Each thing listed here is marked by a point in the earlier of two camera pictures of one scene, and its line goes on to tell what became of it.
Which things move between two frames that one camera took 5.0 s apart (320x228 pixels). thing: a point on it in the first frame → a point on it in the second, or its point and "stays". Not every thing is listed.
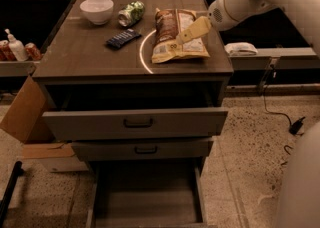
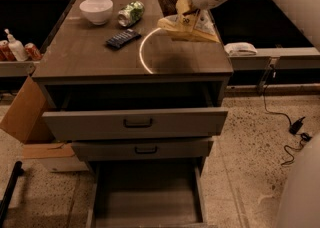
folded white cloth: (240, 48) stays
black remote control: (123, 39) stays
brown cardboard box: (26, 123) stays
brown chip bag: (169, 24) → (193, 25)
